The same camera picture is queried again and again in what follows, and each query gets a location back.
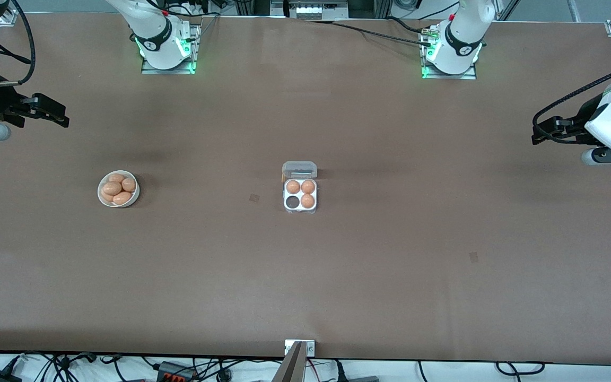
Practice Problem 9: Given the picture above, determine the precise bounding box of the clear plastic egg box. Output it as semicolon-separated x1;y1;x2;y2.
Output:
282;161;318;215

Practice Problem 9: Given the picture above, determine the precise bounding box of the white round bowl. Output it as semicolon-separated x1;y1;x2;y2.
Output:
98;170;140;208

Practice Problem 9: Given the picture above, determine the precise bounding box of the white socket power strip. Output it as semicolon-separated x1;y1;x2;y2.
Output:
287;0;350;20

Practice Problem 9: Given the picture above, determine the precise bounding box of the black orange power strip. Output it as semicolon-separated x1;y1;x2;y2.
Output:
157;362;198;382

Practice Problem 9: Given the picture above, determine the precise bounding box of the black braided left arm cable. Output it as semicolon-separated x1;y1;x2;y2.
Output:
531;61;611;145

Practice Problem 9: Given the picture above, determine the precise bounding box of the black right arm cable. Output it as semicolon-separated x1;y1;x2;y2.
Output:
0;0;37;86

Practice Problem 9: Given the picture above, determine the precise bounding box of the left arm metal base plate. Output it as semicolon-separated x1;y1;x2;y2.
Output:
421;32;477;80

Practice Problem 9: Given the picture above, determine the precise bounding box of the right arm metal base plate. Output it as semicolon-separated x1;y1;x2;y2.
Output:
141;24;197;75

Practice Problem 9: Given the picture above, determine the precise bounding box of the long black table cable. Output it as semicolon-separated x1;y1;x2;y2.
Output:
304;19;433;47

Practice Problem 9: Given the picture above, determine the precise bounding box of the looped black cable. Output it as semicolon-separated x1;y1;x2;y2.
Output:
496;362;546;375

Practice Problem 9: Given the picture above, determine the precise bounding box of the small metal clamp bracket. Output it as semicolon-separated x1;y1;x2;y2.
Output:
285;340;316;356

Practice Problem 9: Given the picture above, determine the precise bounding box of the grey camera mount pole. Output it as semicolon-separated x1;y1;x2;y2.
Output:
272;341;306;382

